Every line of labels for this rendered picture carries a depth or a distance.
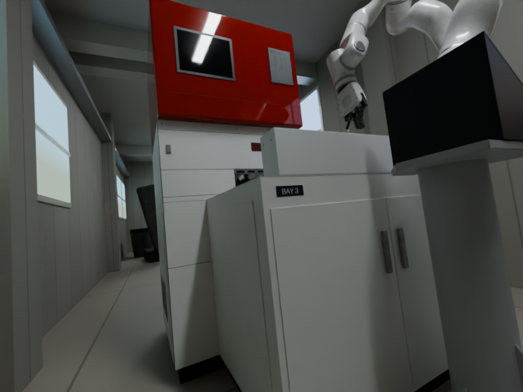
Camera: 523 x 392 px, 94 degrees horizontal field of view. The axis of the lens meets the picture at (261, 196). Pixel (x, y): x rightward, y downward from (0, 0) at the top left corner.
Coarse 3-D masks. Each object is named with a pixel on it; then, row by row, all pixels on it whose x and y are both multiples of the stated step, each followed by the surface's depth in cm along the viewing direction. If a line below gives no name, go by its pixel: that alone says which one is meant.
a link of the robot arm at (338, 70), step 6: (330, 54) 97; (336, 54) 95; (330, 60) 97; (336, 60) 94; (330, 66) 97; (336, 66) 94; (342, 66) 92; (330, 72) 98; (336, 72) 95; (342, 72) 93; (348, 72) 92; (354, 72) 94; (336, 78) 95
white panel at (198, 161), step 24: (168, 144) 116; (192, 144) 122; (216, 144) 127; (240, 144) 133; (168, 168) 115; (192, 168) 120; (216, 168) 125; (240, 168) 131; (168, 192) 114; (192, 192) 119; (216, 192) 124
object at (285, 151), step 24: (264, 144) 75; (288, 144) 71; (312, 144) 74; (336, 144) 79; (360, 144) 84; (384, 144) 89; (264, 168) 76; (288, 168) 70; (312, 168) 73; (336, 168) 78; (360, 168) 82; (384, 168) 88
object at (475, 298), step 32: (416, 160) 63; (448, 160) 60; (480, 160) 62; (448, 192) 64; (480, 192) 61; (448, 224) 64; (480, 224) 61; (448, 256) 65; (480, 256) 61; (448, 288) 65; (480, 288) 60; (448, 320) 66; (480, 320) 60; (512, 320) 59; (448, 352) 67; (480, 352) 60; (512, 352) 58; (480, 384) 60; (512, 384) 58
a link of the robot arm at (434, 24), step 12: (408, 0) 102; (420, 0) 96; (432, 0) 92; (396, 12) 106; (408, 12) 99; (420, 12) 94; (432, 12) 90; (444, 12) 89; (396, 24) 108; (408, 24) 101; (420, 24) 95; (432, 24) 91; (444, 24) 90; (432, 36) 92; (444, 36) 90
